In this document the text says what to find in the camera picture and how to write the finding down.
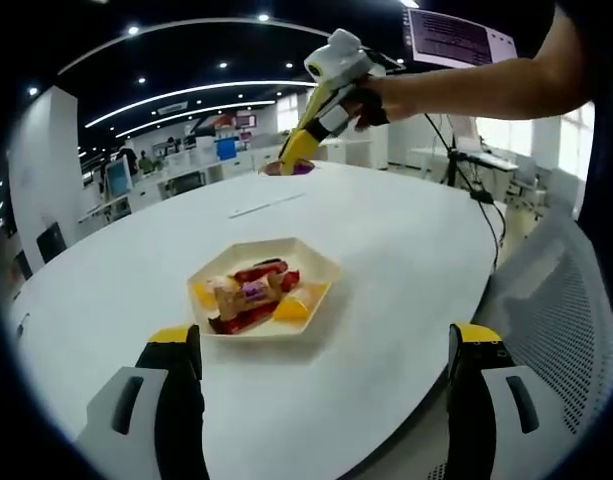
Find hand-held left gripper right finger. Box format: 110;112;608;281
443;322;578;480

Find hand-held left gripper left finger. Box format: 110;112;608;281
75;323;210;480

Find brown purple-label snack packet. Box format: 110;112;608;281
213;278;283;319
259;158;317;178

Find cream hexagonal container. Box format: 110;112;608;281
186;236;342;340

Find red snack packet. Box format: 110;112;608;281
230;267;302;291
208;305;275;335

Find person's right hand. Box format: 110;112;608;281
353;74;417;132

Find long white office counter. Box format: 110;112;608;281
78;134;377;226

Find round ceiling downlights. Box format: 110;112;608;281
28;12;295;96

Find large dark-screen monitor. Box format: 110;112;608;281
404;7;519;69

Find grey mesh office chair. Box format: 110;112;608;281
473;207;613;454

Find black monitor stand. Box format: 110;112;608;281
444;113;462;190

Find white side desk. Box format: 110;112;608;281
410;144;520;176

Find white-framed display panel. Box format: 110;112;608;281
105;159;133;198

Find black cabinet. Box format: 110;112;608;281
35;222;68;265

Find wide white square pillar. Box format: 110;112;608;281
8;84;82;274

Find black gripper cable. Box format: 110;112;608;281
424;113;507;274

